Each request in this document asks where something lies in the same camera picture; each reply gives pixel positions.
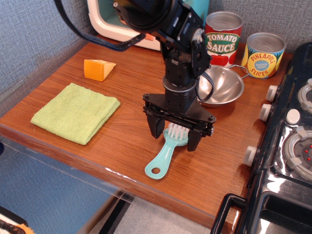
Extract tomato sauce can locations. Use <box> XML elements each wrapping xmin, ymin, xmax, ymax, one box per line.
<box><xmin>205</xmin><ymin>11</ymin><xmax>243</xmax><ymax>67</ymax></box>

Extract teal dish brush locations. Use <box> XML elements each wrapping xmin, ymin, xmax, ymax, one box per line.
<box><xmin>145</xmin><ymin>123</ymin><xmax>189</xmax><ymax>180</ymax></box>

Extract green folded cloth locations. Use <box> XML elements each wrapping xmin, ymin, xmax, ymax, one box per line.
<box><xmin>31</xmin><ymin>83</ymin><xmax>120</xmax><ymax>145</ymax></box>

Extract orange object bottom left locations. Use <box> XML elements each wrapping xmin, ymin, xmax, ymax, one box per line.
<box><xmin>16</xmin><ymin>224</ymin><xmax>34</xmax><ymax>234</ymax></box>

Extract orange cheese wedge toy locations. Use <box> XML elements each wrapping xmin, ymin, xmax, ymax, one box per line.
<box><xmin>84</xmin><ymin>59</ymin><xmax>116</xmax><ymax>82</ymax></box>

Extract black toy stove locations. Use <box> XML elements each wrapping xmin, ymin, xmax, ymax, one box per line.
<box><xmin>211</xmin><ymin>42</ymin><xmax>312</xmax><ymax>234</ymax></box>

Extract teal toy microwave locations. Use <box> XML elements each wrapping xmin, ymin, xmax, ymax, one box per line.
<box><xmin>87</xmin><ymin>0</ymin><xmax>210</xmax><ymax>42</ymax></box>

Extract pineapple slices can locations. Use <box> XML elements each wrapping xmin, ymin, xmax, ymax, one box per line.
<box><xmin>241</xmin><ymin>32</ymin><xmax>286</xmax><ymax>78</ymax></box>

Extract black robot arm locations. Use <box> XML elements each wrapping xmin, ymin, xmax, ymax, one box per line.
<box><xmin>116</xmin><ymin>0</ymin><xmax>216</xmax><ymax>151</ymax></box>

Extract steel colander bowl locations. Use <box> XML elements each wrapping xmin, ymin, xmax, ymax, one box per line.
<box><xmin>197</xmin><ymin>65</ymin><xmax>246</xmax><ymax>107</ymax></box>

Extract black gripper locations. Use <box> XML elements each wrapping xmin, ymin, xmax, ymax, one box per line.
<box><xmin>142</xmin><ymin>81</ymin><xmax>216</xmax><ymax>152</ymax></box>

